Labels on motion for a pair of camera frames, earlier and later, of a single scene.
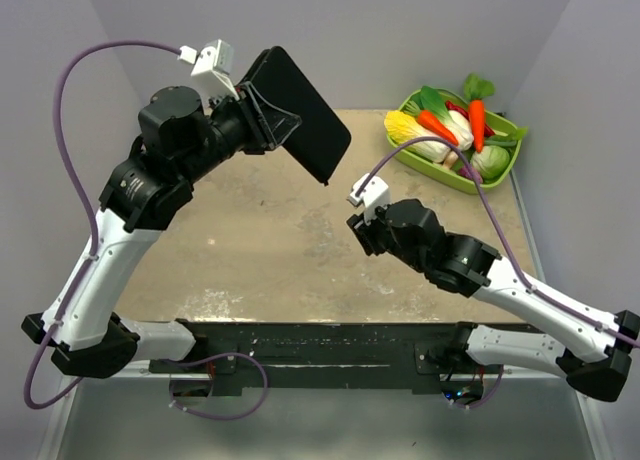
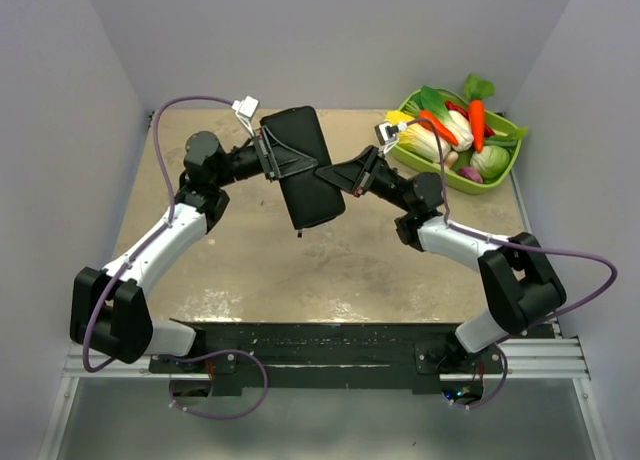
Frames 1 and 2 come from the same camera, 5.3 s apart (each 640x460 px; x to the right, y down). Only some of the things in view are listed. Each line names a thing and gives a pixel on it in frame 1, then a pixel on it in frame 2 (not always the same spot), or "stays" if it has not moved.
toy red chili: x=452 y=106 stays
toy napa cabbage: x=402 y=127 stays
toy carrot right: x=475 y=90 stays
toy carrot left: x=429 y=118 stays
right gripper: x=366 y=233 -> x=356 y=175
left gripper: x=268 y=126 -> x=281 y=161
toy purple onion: x=477 y=177 stays
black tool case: x=319 y=143 -> x=311 y=196
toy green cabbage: x=491 y=162 stays
